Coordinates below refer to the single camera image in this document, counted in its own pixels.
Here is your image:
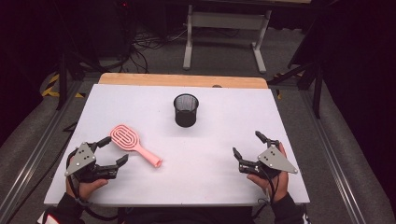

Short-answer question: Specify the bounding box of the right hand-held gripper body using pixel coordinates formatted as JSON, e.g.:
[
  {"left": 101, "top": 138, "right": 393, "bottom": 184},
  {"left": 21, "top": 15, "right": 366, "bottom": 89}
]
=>
[{"left": 238, "top": 145, "right": 299, "bottom": 180}]

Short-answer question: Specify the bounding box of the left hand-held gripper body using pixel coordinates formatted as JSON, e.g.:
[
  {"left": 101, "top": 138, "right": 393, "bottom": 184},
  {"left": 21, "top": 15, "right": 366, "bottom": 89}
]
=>
[{"left": 64, "top": 142, "right": 120, "bottom": 184}]

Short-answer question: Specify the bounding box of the pink hairbrush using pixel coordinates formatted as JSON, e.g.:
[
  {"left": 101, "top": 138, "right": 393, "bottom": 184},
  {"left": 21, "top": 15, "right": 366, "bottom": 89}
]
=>
[{"left": 109, "top": 124, "right": 163, "bottom": 169}]

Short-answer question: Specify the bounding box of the black mesh pen holder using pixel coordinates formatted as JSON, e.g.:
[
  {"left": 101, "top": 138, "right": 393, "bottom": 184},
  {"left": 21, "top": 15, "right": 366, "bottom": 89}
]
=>
[{"left": 173, "top": 93, "right": 200, "bottom": 128}]

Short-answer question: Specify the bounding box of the person's right hand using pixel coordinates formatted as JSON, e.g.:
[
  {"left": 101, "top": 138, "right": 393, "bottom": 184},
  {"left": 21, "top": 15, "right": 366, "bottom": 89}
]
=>
[{"left": 247, "top": 143, "right": 290, "bottom": 203}]

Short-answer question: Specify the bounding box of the person's left hand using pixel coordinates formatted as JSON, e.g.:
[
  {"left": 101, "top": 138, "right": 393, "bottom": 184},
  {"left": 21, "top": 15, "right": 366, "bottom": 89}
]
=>
[{"left": 65, "top": 178, "right": 109, "bottom": 202}]

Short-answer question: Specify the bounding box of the white board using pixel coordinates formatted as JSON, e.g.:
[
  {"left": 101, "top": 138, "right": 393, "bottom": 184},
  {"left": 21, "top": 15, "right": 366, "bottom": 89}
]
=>
[{"left": 44, "top": 83, "right": 311, "bottom": 208}]

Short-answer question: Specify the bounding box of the black metal stand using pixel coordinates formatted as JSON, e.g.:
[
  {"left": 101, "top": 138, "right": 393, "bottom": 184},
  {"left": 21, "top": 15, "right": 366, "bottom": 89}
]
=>
[
  {"left": 267, "top": 60, "right": 325, "bottom": 119},
  {"left": 55, "top": 50, "right": 106, "bottom": 111}
]

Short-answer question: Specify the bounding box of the yellow black hazard tape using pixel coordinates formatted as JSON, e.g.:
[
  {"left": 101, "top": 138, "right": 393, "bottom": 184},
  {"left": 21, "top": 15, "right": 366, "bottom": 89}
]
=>
[{"left": 41, "top": 73, "right": 87, "bottom": 99}]

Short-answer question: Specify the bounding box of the person's dark torso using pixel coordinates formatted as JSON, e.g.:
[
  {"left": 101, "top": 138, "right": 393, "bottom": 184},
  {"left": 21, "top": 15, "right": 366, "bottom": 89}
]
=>
[{"left": 124, "top": 205, "right": 254, "bottom": 224}]

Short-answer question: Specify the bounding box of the wooden table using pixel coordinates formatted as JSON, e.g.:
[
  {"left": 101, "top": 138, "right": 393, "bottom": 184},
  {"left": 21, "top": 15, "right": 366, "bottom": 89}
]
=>
[{"left": 98, "top": 72, "right": 269, "bottom": 90}]

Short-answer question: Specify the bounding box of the right hand-held gripper cable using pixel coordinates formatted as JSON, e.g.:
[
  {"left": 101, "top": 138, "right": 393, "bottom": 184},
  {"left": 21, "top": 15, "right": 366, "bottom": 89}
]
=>
[{"left": 252, "top": 169, "right": 278, "bottom": 218}]

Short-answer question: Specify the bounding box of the hand-held gripper cable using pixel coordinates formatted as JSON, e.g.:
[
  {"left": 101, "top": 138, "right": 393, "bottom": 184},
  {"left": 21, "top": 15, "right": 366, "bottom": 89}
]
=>
[
  {"left": 65, "top": 148, "right": 120, "bottom": 222},
  {"left": 252, "top": 169, "right": 278, "bottom": 218}
]

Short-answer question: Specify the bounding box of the aluminium floor rail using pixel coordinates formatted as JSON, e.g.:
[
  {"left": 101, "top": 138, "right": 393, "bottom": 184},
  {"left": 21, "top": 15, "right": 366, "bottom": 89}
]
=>
[
  {"left": 299, "top": 89, "right": 367, "bottom": 224},
  {"left": 0, "top": 79, "right": 86, "bottom": 220}
]

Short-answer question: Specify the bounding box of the left hand-held gripper cable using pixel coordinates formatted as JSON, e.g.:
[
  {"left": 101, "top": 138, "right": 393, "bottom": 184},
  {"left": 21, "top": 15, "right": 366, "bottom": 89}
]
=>
[{"left": 65, "top": 148, "right": 120, "bottom": 222}]

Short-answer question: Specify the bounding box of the tangle of black cables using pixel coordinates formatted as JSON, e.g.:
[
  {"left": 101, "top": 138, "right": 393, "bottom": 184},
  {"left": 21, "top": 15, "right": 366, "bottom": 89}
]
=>
[{"left": 116, "top": 26, "right": 190, "bottom": 74}]

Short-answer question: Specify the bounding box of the grey metal table frame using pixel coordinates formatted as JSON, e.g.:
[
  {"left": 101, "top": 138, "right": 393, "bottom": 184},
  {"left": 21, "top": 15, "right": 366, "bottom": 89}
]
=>
[{"left": 182, "top": 3, "right": 273, "bottom": 75}]

